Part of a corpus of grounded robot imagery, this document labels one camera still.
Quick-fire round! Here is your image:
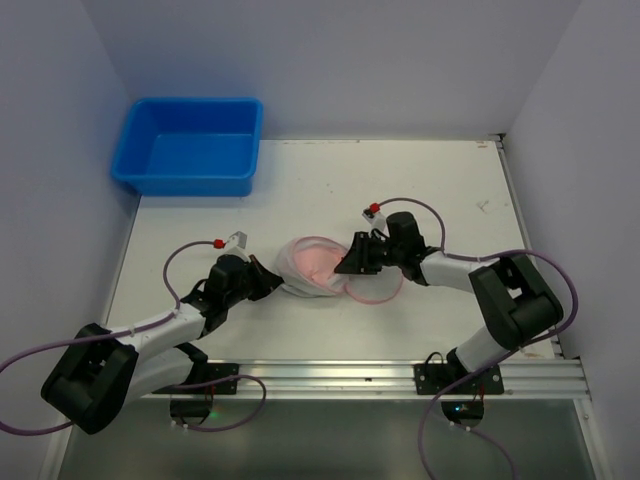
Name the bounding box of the pink bra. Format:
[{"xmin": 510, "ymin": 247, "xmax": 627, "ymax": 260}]
[{"xmin": 293, "ymin": 246, "xmax": 343, "ymax": 286}]

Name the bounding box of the white mesh laundry bag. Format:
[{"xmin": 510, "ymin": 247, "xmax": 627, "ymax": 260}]
[{"xmin": 275, "ymin": 236, "xmax": 404, "ymax": 305}]

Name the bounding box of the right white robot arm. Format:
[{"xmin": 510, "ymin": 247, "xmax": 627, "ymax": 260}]
[{"xmin": 334, "ymin": 204, "xmax": 564, "ymax": 386}]

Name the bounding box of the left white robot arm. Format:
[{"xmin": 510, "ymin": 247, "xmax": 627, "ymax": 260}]
[{"xmin": 41, "ymin": 254, "xmax": 283, "ymax": 434}]

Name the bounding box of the blue plastic bin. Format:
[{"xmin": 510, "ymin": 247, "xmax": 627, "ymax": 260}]
[{"xmin": 111, "ymin": 97, "xmax": 263, "ymax": 197}]

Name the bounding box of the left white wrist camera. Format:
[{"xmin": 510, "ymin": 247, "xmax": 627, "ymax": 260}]
[{"xmin": 222, "ymin": 231, "xmax": 249, "ymax": 262}]

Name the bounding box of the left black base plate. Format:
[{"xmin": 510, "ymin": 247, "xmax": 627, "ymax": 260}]
[{"xmin": 184, "ymin": 363, "xmax": 239, "ymax": 399}]

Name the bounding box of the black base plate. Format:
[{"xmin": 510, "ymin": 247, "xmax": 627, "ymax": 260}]
[
  {"xmin": 184, "ymin": 363, "xmax": 239, "ymax": 399},
  {"xmin": 412, "ymin": 362, "xmax": 505, "ymax": 396}
]

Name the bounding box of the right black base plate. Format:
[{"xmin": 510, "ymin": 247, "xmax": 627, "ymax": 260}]
[{"xmin": 412, "ymin": 362, "xmax": 505, "ymax": 396}]

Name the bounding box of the aluminium mounting rail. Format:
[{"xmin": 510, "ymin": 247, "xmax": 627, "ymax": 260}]
[{"xmin": 63, "ymin": 355, "xmax": 592, "ymax": 402}]

